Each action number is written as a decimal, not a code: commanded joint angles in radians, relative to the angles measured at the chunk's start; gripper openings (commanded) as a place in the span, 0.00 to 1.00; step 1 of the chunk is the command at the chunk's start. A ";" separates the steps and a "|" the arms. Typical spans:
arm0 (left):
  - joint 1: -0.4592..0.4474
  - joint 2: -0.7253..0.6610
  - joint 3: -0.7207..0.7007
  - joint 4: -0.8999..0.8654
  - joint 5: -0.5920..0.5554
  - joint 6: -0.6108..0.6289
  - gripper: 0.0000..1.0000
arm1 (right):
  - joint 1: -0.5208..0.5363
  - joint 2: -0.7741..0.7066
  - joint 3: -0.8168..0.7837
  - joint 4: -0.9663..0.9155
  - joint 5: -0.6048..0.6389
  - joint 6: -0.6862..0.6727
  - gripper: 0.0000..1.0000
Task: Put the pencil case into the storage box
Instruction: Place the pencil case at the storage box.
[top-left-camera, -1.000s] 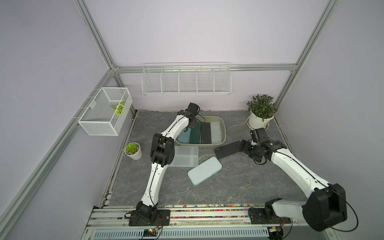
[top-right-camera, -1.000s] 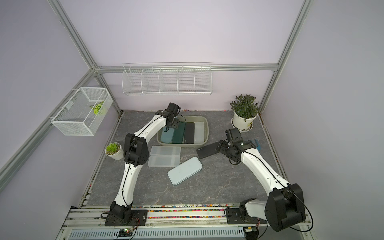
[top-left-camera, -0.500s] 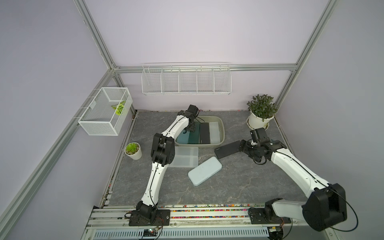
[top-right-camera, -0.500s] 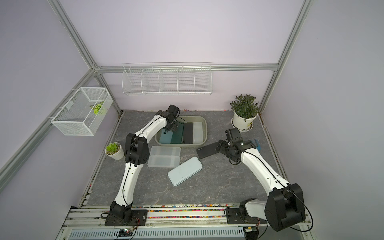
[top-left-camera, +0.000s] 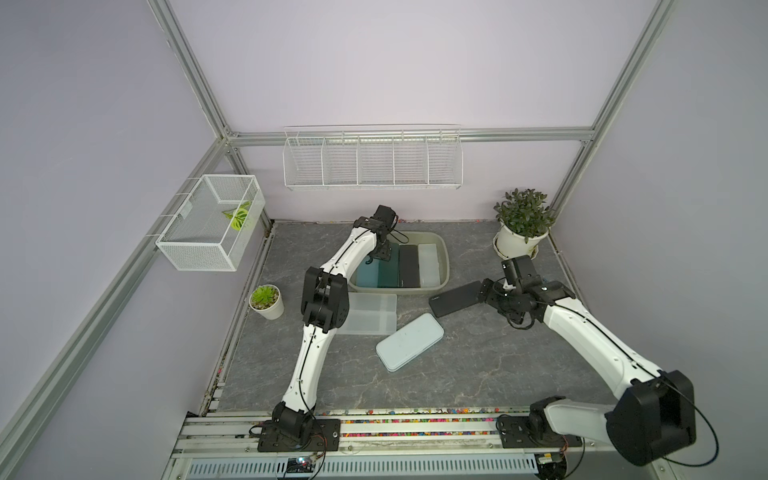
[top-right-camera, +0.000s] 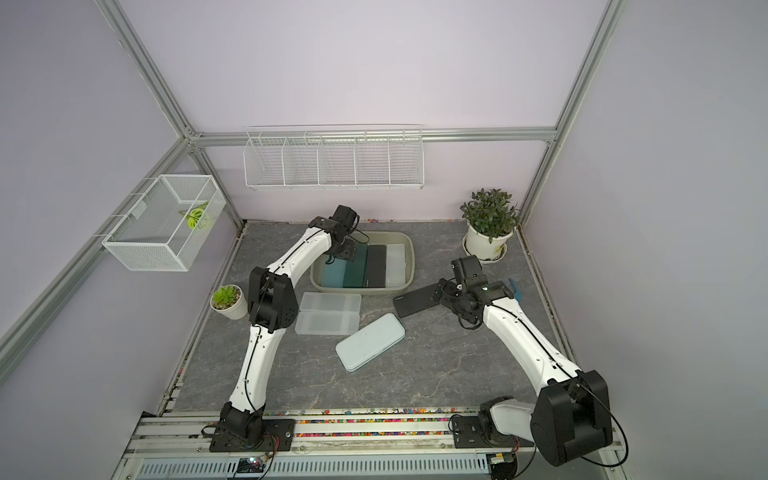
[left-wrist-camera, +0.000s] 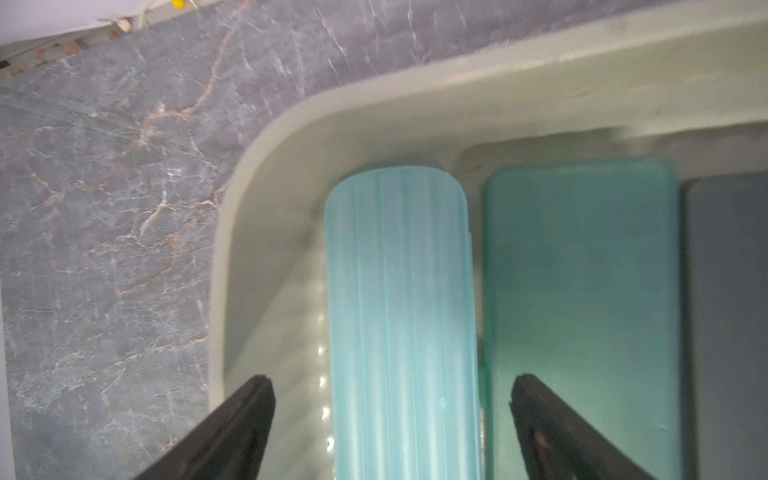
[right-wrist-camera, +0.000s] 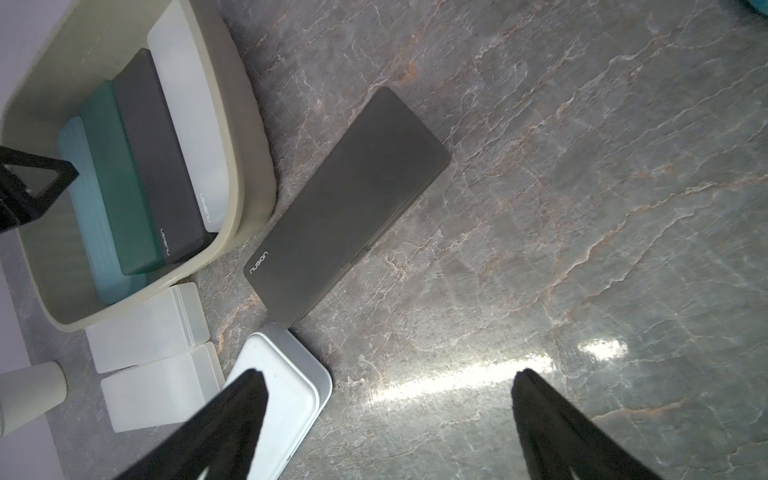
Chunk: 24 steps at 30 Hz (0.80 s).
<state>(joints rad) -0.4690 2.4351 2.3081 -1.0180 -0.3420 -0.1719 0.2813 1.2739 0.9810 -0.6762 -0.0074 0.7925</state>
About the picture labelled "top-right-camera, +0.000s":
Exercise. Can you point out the grey-green plastic storage box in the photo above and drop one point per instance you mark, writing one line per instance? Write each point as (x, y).
(376, 238)

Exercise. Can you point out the large potted green plant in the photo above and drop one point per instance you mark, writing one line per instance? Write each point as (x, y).
(492, 218)

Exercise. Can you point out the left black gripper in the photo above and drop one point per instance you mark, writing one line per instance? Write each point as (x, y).
(349, 252)

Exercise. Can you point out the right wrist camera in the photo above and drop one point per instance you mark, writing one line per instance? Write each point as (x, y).
(468, 272)

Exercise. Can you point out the small potted succulent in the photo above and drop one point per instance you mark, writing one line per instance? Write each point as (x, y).
(229, 301)

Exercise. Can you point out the dark green pencil case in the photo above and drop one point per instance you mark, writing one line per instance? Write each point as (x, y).
(355, 268)

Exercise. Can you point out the aluminium rail frame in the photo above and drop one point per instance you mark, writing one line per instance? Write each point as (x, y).
(333, 444)

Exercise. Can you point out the green leaf toy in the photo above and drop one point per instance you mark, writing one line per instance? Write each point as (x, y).
(196, 218)

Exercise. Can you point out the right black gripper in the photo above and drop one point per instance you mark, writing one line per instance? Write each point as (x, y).
(445, 297)

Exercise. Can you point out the long white wire wall basket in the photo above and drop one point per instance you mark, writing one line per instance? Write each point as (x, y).
(342, 156)

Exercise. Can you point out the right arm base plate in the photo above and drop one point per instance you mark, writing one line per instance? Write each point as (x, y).
(469, 432)

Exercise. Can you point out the white mesh wall basket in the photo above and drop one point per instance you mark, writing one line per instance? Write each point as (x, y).
(152, 236)

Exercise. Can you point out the clear pencil case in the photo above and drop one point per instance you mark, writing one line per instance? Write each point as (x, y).
(395, 266)
(330, 302)
(327, 323)

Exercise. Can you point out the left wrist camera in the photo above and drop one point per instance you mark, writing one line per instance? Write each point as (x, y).
(347, 217)

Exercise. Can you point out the blue yellow garden fork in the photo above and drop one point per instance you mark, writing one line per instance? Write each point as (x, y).
(515, 289)

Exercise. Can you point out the black pencil case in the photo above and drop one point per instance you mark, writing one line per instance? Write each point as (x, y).
(417, 301)
(375, 272)

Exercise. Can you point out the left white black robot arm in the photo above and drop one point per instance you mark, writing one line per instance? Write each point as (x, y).
(273, 307)

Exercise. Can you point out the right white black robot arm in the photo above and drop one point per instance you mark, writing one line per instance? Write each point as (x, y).
(571, 415)

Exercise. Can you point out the teal ribbed pencil case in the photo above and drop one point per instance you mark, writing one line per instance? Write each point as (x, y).
(333, 273)

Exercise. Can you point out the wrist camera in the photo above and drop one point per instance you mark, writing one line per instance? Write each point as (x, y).
(468, 272)
(347, 217)

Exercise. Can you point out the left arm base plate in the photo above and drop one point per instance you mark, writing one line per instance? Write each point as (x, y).
(263, 435)

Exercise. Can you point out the light blue pencil case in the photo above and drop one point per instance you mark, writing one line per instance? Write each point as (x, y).
(369, 342)

